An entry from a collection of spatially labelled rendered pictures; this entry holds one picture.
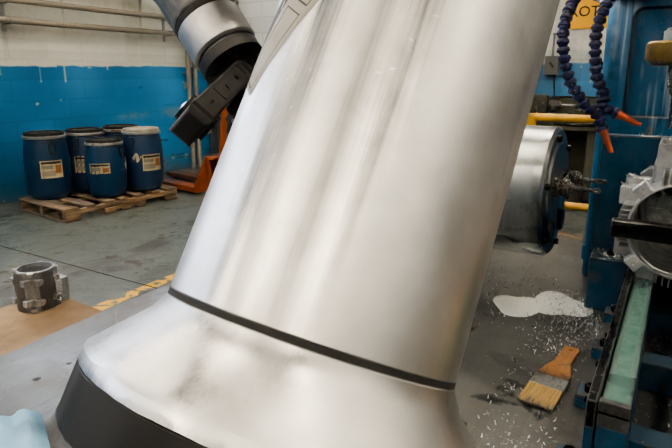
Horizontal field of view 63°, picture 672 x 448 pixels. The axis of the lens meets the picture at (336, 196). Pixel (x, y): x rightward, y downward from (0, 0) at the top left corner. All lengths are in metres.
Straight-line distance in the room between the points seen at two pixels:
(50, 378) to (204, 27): 0.62
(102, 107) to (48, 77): 0.70
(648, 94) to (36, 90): 5.85
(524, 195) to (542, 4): 0.86
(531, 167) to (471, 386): 0.39
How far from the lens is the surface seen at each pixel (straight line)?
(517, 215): 1.03
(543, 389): 0.91
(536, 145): 1.05
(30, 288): 3.00
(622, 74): 1.32
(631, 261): 1.04
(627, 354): 0.80
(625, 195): 1.05
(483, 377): 0.93
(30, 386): 0.99
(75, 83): 6.70
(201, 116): 0.51
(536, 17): 0.17
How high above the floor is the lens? 1.26
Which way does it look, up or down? 13 degrees down
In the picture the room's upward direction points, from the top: straight up
